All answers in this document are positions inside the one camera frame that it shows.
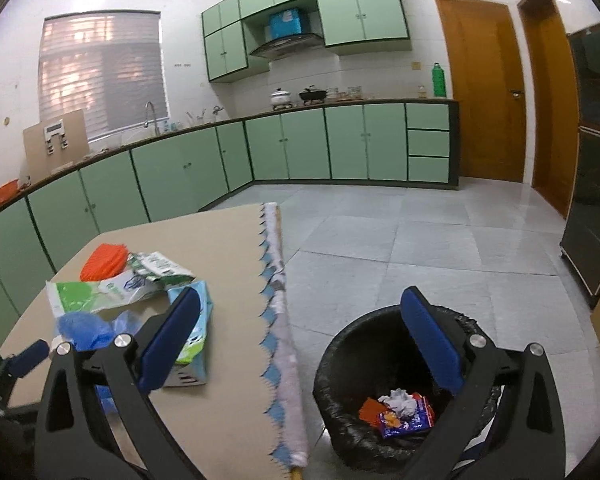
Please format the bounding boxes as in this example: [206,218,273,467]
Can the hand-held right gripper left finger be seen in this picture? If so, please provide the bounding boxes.
[34,287,221,480]

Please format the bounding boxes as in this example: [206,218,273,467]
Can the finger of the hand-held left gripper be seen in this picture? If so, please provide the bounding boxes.
[5,339,51,378]

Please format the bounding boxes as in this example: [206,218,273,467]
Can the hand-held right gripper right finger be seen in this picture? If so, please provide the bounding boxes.
[400,286,567,480]

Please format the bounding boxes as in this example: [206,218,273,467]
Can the light blue packet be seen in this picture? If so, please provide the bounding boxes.
[167,280,216,366]

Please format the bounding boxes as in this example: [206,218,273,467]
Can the silver carton box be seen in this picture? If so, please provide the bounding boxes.
[162,362,207,389]

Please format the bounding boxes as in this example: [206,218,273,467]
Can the blue plastic bag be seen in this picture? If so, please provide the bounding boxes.
[55,310,146,353]

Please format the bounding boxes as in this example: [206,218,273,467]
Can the white tissue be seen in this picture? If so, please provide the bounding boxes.
[377,389,418,418]

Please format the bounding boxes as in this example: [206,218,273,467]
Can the black lined trash bin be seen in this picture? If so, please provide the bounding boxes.
[312,304,503,476]

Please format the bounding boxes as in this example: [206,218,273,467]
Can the green white carton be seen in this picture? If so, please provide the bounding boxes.
[126,251,197,287]

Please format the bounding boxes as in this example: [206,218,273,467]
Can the white green plastic bag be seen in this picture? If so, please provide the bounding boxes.
[46,270,173,318]

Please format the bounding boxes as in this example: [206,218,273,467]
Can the purple snack packet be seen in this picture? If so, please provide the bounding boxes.
[378,406,433,441]

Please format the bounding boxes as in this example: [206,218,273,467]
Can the orange wrapper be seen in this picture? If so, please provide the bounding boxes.
[358,397,387,428]

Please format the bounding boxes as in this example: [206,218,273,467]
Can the orange mesh bag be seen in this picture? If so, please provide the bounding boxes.
[80,243,130,282]

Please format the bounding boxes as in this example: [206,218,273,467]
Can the table with beige cloth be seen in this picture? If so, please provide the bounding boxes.
[0,201,311,476]

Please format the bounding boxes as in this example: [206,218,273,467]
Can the orange basket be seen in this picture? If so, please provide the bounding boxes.
[0,179,21,207]

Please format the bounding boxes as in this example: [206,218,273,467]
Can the wooden board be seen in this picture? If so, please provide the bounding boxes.
[22,109,91,177]

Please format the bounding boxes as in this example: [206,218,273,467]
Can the black glass cabinet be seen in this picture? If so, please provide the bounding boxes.
[559,22,600,310]

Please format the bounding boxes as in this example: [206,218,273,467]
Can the green base cabinets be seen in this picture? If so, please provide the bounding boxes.
[0,99,460,356]

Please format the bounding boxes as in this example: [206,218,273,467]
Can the wide wooden door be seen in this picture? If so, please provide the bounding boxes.
[434,0,528,184]

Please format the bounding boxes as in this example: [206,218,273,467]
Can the narrow wooden door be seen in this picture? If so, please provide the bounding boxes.
[517,0,581,220]

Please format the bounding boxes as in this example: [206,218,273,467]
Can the black wok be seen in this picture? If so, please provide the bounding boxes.
[299,85,328,105]

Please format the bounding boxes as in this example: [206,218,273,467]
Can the window blind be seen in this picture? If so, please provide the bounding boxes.
[37,10,171,142]

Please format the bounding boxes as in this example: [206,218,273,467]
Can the black range hood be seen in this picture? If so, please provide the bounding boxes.
[249,33,325,60]

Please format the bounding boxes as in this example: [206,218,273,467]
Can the blue box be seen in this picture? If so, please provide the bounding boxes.
[269,7,311,40]

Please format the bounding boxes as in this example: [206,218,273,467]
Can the white bracket on board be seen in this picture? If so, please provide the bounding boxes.
[44,118,69,152]

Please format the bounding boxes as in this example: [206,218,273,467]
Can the green wall cabinets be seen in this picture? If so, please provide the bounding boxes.
[201,0,412,83]

